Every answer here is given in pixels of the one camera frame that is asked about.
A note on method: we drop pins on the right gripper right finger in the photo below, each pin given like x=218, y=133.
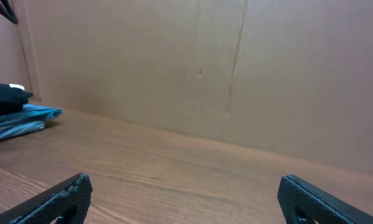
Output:
x=302, y=202

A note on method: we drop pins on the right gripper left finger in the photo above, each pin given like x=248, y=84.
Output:
x=67, y=203

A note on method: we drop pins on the black t-shirt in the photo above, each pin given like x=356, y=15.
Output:
x=12, y=99

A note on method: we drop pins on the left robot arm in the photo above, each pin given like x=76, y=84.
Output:
x=7, y=11

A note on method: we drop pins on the folded light blue jeans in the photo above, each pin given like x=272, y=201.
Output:
x=31, y=119

